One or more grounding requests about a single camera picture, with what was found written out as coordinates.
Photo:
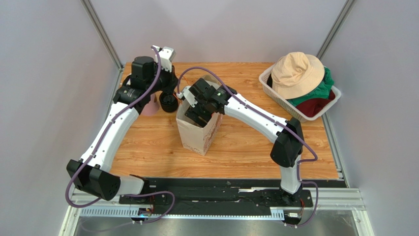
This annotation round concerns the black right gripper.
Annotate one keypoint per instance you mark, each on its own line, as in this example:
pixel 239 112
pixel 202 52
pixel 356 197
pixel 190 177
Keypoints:
pixel 195 114

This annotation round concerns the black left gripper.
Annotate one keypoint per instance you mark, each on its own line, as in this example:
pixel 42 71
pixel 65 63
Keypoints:
pixel 172 80

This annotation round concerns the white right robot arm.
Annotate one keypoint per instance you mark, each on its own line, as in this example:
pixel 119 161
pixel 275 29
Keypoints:
pixel 286 135

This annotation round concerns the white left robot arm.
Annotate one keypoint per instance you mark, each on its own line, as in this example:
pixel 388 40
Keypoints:
pixel 90 174

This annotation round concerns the pink cup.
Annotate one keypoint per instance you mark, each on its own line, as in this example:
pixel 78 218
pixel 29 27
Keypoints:
pixel 152 107

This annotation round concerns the white plastic basket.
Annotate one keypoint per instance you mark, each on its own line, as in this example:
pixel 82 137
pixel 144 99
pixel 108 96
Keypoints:
pixel 266 80

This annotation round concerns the beige bucket hat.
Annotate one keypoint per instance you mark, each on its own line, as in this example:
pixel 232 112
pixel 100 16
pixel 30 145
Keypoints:
pixel 296 74

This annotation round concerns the dark red cloth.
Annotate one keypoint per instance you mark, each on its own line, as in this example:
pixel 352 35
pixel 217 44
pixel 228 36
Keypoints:
pixel 312 107

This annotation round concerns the green cloth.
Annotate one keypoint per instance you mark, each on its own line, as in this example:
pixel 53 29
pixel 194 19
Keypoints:
pixel 321 91

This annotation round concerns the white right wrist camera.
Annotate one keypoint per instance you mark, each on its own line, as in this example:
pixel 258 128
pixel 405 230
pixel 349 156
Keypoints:
pixel 187 95

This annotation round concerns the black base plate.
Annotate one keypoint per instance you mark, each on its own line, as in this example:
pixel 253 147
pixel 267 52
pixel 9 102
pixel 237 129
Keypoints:
pixel 219 197

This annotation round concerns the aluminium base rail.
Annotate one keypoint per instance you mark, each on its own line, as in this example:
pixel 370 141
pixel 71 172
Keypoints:
pixel 338 200

